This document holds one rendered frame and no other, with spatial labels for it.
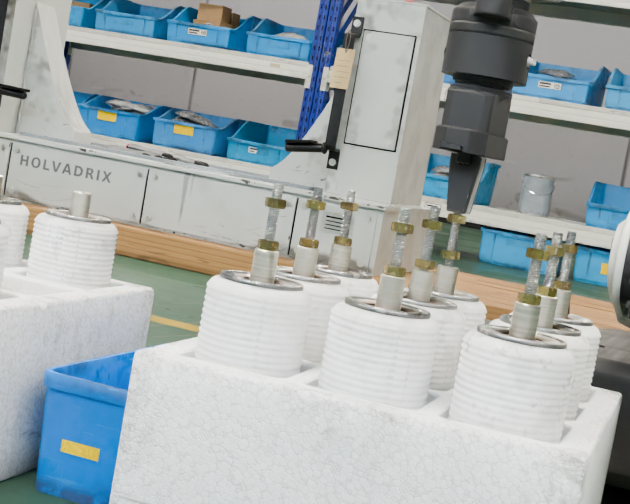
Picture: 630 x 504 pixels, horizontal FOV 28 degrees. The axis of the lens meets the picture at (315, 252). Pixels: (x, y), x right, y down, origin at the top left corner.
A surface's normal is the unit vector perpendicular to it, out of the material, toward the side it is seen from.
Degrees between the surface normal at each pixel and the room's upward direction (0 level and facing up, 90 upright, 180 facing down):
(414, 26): 90
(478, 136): 90
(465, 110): 90
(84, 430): 92
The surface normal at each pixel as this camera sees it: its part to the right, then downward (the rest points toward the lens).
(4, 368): 0.94, 0.19
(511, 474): -0.30, 0.02
